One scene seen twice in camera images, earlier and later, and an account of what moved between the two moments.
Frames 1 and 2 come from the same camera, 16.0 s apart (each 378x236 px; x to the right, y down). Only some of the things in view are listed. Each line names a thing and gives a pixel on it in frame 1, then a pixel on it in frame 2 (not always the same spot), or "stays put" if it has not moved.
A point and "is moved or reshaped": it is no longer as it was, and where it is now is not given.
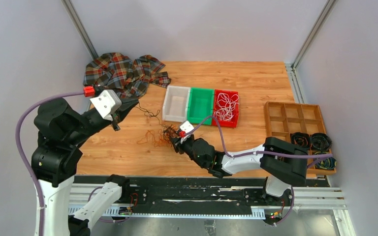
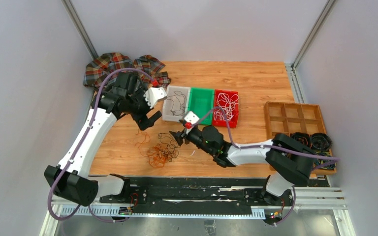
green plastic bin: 200,105 stays put
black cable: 170,132 is moved or reshaped
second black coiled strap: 320,141 stays put
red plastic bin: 226,108 stays put
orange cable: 164,135 is moved or reshaped
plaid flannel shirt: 125,77 stays put
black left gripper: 127,104 -> 139,95
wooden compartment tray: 284,119 stays put
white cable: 227,104 stays put
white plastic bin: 175,104 stays put
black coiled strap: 300,138 stays put
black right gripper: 178,146 -> 179,135
